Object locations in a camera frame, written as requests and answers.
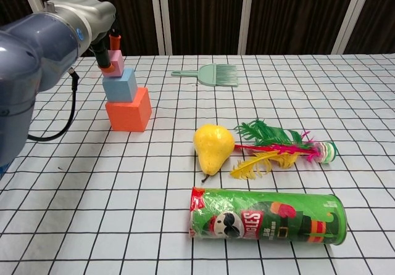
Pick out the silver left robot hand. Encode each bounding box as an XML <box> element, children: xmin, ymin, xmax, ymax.
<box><xmin>46</xmin><ymin>0</ymin><xmax>123</xmax><ymax>74</ymax></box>

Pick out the small pink foam cube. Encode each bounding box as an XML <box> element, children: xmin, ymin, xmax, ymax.
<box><xmin>102</xmin><ymin>49</ymin><xmax>125</xmax><ymax>78</ymax></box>

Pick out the medium blue foam cube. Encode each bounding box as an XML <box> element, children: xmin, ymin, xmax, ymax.
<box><xmin>102</xmin><ymin>68</ymin><xmax>138</xmax><ymax>105</ymax></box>

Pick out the mint green hand brush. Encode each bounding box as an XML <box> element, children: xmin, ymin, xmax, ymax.
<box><xmin>171</xmin><ymin>64</ymin><xmax>239</xmax><ymax>88</ymax></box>

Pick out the large orange foam cube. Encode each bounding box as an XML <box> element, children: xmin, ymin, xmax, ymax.
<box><xmin>105</xmin><ymin>87</ymin><xmax>152</xmax><ymax>133</ymax></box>

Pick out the yellow pear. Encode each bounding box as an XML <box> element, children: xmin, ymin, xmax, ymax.
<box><xmin>193</xmin><ymin>124</ymin><xmax>236</xmax><ymax>184</ymax></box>

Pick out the checkered light blue tablecloth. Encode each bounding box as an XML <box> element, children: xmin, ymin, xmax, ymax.
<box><xmin>0</xmin><ymin>52</ymin><xmax>395</xmax><ymax>275</ymax></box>

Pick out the green Pringles can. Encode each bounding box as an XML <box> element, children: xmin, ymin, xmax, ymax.
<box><xmin>188</xmin><ymin>186</ymin><xmax>348</xmax><ymax>247</ymax></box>

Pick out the colourful feather shuttlecock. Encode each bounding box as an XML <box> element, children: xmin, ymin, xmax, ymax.
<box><xmin>229</xmin><ymin>119</ymin><xmax>337</xmax><ymax>182</ymax></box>

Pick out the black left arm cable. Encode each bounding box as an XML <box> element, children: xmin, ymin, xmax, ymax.
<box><xmin>27</xmin><ymin>67</ymin><xmax>80</xmax><ymax>142</ymax></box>

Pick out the white double frame post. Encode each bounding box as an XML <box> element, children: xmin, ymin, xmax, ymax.
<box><xmin>149</xmin><ymin>0</ymin><xmax>173</xmax><ymax>55</ymax></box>

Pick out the white narrow frame post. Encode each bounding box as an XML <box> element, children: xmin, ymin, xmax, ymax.
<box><xmin>238</xmin><ymin>0</ymin><xmax>254</xmax><ymax>55</ymax></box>

